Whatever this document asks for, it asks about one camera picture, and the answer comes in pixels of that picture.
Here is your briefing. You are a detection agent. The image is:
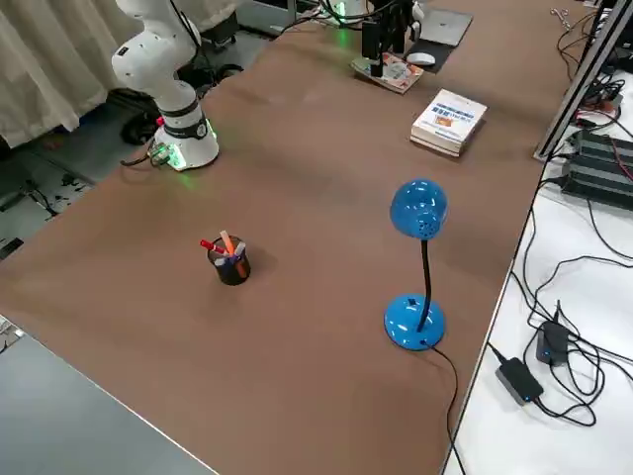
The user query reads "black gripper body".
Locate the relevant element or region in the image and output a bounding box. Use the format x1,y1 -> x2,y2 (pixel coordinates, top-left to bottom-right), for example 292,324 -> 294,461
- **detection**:
376,0 -> 412,54

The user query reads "colourful juice recipe book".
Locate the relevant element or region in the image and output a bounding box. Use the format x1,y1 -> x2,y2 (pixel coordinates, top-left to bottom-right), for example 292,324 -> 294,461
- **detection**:
351,51 -> 425,96

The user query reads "silver laptop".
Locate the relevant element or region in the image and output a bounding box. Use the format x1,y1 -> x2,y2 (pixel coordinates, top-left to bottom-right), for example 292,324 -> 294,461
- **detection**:
419,7 -> 475,48

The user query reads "thick white blue book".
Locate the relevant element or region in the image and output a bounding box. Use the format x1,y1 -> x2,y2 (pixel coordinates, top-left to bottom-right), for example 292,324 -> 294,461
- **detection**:
408,88 -> 489,158

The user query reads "black mouse mat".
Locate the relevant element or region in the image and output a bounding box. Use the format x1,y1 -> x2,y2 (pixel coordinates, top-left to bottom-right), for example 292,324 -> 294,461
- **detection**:
403,39 -> 459,75

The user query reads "blue desk lamp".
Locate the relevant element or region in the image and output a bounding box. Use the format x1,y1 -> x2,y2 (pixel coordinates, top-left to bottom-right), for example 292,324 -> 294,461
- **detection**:
384,178 -> 451,352

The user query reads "green-lit connector block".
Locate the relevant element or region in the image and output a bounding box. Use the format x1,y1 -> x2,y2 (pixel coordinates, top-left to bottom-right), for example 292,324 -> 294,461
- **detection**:
147,142 -> 174,169

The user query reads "orange pen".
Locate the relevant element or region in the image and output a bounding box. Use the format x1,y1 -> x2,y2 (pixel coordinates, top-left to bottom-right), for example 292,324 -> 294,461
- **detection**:
220,229 -> 248,278

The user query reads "black finned power supply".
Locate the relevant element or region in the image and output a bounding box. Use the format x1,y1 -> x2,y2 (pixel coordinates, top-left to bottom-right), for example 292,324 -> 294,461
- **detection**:
561,157 -> 633,209
568,128 -> 633,172

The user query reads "black pen cup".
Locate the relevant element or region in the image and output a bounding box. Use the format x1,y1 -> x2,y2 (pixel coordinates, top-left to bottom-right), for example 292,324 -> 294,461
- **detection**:
207,236 -> 252,287

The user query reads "black power adapter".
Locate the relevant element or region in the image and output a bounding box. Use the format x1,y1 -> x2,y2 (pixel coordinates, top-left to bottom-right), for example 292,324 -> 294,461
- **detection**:
535,320 -> 570,367
496,357 -> 545,406

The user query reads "beige curtain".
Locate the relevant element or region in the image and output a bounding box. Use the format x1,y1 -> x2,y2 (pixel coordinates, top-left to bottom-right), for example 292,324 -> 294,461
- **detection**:
0,0 -> 123,149

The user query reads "grey side table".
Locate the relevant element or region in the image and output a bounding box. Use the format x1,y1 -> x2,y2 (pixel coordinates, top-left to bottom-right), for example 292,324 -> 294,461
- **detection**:
0,329 -> 219,475

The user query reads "aluminium frame post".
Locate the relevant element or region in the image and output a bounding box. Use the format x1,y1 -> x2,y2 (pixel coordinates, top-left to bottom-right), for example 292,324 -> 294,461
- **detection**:
532,0 -> 633,162

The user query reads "black lamp cable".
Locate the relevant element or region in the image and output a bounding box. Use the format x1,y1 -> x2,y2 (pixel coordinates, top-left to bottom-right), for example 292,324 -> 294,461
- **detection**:
425,340 -> 469,475

